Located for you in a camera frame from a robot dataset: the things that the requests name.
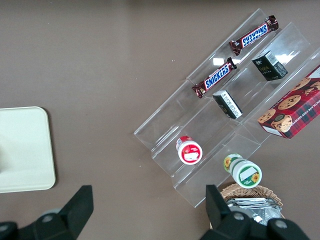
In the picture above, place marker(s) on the green sunflower yogurt cup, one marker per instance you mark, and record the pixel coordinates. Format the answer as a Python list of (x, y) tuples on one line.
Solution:
[(243, 172)]

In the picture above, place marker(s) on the red yogurt cup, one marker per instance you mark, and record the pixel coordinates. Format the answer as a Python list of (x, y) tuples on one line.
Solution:
[(190, 151)]

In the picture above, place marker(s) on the clear acrylic stepped shelf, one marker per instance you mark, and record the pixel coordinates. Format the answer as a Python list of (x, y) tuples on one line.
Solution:
[(175, 120)]

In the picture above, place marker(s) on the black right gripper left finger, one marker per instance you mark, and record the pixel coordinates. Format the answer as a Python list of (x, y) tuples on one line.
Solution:
[(72, 212)]

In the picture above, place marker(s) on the silver foil packet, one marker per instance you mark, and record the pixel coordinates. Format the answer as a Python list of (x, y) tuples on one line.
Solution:
[(255, 208)]

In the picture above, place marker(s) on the Snickers chocolate bar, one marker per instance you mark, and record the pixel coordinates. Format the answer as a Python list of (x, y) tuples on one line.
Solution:
[(215, 78), (253, 35)]

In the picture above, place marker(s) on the red tartan cookie box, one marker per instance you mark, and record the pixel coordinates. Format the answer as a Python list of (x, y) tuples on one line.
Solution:
[(292, 110)]

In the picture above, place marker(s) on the light tan wicker basket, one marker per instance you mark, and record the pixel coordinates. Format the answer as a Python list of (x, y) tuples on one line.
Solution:
[(250, 191)]

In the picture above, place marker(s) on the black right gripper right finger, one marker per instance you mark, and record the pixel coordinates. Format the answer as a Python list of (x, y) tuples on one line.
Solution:
[(220, 215)]

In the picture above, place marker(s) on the beige plastic tray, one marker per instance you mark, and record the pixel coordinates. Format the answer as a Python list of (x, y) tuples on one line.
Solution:
[(25, 150)]

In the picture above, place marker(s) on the small black carton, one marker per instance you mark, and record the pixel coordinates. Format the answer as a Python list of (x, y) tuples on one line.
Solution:
[(227, 103), (270, 66)]

